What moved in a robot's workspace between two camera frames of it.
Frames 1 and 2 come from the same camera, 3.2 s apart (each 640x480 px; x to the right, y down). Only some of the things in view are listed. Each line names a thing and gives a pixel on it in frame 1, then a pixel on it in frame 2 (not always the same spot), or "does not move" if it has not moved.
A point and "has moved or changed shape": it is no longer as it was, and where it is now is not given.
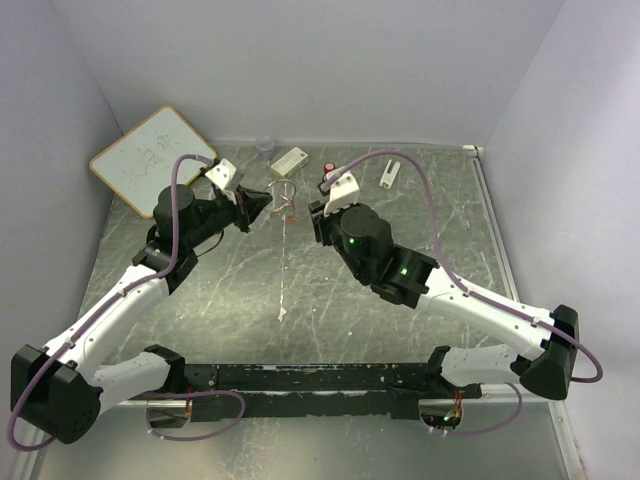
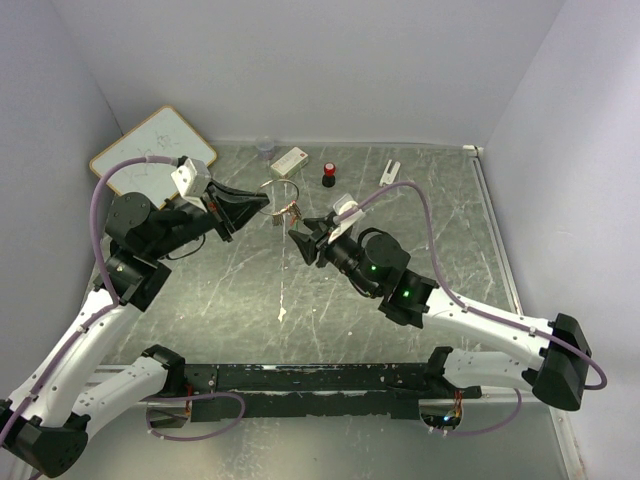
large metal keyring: (295, 190) has moved or changed shape
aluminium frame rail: (498, 222) does not move
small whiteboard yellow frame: (138, 163) does not move
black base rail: (316, 392) does not move
